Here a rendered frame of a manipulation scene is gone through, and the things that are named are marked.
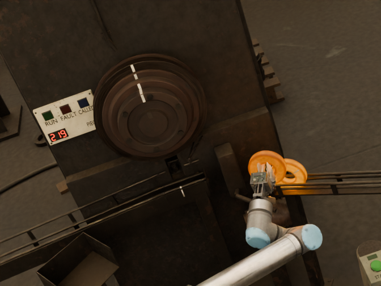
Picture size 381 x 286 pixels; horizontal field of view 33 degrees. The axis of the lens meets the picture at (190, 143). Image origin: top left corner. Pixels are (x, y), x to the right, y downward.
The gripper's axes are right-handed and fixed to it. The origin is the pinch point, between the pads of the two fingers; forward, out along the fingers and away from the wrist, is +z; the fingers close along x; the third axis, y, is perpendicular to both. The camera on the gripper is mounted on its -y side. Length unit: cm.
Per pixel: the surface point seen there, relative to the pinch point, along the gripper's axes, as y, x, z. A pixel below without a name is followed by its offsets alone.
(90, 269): -15, 79, -37
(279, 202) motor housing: -32.9, 2.8, 2.7
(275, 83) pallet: -118, 37, 155
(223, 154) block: -8.8, 22.9, 13.9
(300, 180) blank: -17.0, -10.2, 2.4
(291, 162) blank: -8.8, -8.0, 6.2
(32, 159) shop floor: -123, 226, 114
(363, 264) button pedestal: -13, -36, -39
